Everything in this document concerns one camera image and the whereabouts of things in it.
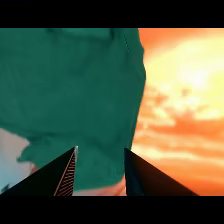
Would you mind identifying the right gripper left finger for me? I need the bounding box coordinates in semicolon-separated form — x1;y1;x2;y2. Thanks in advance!
0;145;79;197

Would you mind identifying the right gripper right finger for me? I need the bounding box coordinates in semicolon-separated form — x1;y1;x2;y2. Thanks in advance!
123;147;198;197

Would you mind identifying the green T-shirt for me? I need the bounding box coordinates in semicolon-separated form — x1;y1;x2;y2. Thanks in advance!
0;27;147;193

